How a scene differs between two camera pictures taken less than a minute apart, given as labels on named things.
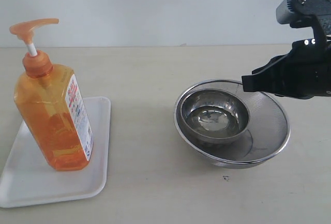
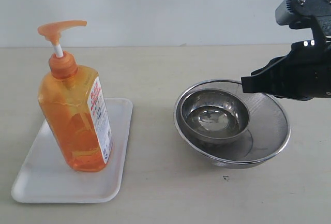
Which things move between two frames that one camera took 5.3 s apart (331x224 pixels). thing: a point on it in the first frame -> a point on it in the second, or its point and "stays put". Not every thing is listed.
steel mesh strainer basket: (265, 135) stays put
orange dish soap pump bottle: (50, 105) -> (73, 107)
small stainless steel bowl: (214, 116) stays put
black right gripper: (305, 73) stays put
